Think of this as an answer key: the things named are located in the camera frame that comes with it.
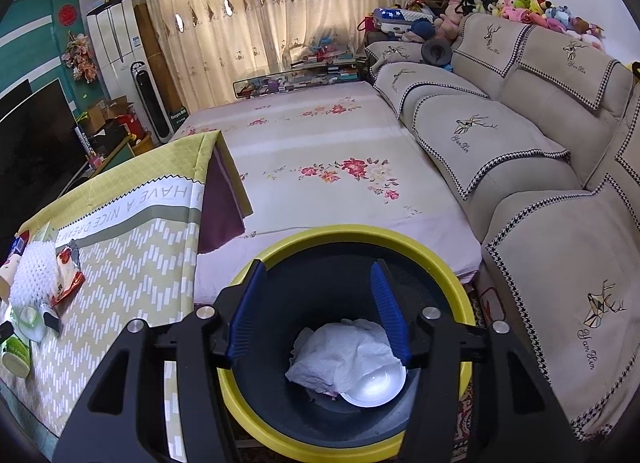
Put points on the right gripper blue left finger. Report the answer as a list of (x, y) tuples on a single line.
[(248, 296)]

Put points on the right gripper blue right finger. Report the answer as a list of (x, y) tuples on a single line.
[(393, 320)]

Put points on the green banded clear jar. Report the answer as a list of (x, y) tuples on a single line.
[(16, 350)]

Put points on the floral bed cover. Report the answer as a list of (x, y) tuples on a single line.
[(331, 155)]

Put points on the white foam fruit net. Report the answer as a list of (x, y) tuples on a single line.
[(36, 277)]

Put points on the white tissue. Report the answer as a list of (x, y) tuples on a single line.
[(332, 359)]

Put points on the blue white sachet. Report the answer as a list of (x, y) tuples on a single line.
[(50, 318)]

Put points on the red blue snack pack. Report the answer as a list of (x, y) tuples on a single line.
[(19, 244)]

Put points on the black flat television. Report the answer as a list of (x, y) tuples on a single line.
[(41, 154)]

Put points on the low glass shelf with books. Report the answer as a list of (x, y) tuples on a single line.
[(308, 75)]

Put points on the white paper cup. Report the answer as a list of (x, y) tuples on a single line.
[(7, 274)]

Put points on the beige sectional sofa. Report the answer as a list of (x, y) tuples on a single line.
[(536, 133)]

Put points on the black tower fan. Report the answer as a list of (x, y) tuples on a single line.
[(151, 101)]

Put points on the yellow rimmed black trash bin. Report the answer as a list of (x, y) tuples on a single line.
[(317, 277)]

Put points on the beige window curtains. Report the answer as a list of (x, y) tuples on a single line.
[(210, 44)]

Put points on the red snack wrapper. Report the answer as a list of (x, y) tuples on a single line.
[(70, 276)]

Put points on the pile of plush toys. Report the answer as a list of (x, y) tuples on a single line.
[(542, 13)]

